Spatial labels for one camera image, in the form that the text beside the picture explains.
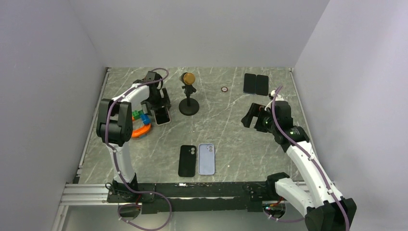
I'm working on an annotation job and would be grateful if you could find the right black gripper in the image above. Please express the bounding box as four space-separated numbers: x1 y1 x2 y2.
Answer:
242 103 278 134

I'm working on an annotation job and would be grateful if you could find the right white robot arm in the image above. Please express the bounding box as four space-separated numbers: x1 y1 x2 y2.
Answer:
241 101 357 231

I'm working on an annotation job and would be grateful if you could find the black phone case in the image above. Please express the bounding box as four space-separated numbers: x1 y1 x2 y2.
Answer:
178 145 197 178

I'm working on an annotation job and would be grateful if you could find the orange toy with blocks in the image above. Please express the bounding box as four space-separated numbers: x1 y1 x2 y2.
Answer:
131 110 152 138

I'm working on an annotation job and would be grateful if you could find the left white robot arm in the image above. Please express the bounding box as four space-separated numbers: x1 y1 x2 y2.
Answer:
96 68 171 202

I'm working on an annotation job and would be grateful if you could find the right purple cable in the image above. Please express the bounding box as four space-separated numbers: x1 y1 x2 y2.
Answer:
263 85 351 231

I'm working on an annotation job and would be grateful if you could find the black stand with gold disc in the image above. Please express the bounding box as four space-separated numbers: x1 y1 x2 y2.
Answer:
178 72 200 116

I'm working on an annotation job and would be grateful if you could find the lilac phone case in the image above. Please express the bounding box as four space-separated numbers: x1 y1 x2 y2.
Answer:
198 143 216 175

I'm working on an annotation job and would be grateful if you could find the black phone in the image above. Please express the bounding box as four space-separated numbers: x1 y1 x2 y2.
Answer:
255 75 269 96

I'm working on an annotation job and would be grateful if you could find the blue smartphone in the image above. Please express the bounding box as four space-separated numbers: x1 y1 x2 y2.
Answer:
243 73 256 94

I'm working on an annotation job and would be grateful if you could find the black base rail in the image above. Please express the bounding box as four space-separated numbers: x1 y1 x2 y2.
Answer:
106 181 282 214

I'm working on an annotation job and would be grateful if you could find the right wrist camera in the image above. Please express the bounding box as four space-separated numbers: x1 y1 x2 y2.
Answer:
268 90 285 101

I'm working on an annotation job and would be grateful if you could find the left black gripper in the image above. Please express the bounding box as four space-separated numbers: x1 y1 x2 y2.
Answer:
141 89 171 116

